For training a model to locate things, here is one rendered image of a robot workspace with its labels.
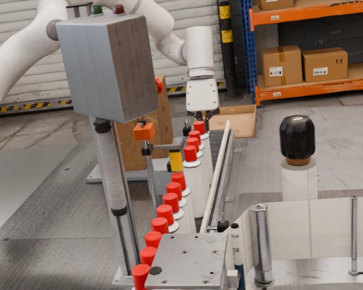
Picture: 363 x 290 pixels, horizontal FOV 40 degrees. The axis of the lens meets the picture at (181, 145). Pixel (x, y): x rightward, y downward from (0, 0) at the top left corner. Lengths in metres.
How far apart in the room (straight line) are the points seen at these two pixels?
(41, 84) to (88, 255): 4.60
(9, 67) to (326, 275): 1.01
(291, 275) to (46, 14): 0.91
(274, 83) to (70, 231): 3.73
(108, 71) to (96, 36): 0.07
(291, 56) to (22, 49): 3.76
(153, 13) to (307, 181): 0.66
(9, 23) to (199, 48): 4.43
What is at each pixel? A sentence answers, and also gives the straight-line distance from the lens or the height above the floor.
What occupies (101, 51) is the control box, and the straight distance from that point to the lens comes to 0.95.
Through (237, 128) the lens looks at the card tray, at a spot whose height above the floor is 0.83.
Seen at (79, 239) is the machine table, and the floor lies 0.83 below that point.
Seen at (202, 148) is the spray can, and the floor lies 1.04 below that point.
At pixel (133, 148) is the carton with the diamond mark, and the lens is 1.80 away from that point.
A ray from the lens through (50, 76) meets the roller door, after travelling 5.87.
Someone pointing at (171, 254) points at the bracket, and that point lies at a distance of 0.80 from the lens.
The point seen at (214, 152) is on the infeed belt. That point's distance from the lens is 1.81.
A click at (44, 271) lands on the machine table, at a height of 0.83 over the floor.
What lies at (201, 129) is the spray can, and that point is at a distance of 1.51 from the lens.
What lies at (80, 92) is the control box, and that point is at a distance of 1.05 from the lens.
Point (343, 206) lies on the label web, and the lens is 1.10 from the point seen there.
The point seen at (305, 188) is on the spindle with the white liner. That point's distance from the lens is 1.24.
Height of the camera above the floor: 1.59
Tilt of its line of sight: 22 degrees down
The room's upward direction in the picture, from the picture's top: 8 degrees counter-clockwise
